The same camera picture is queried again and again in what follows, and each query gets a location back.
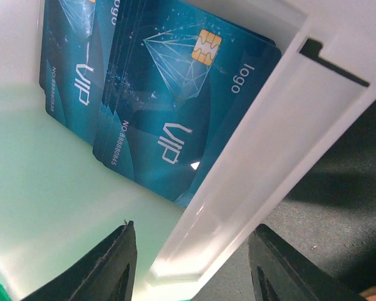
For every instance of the white bin with blue cards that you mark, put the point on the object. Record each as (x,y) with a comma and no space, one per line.
(57,201)

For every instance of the blue vip card stack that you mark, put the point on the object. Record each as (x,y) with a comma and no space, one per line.
(179,82)
(76,46)

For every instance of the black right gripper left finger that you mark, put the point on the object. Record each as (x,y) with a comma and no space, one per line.
(106,272)

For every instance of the blue VIP card front stack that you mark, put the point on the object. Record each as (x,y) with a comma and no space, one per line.
(179,82)

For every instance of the blue VIP card rear stack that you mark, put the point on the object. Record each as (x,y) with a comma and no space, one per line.
(76,46)

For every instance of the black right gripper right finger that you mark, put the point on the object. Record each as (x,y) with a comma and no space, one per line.
(280,272)

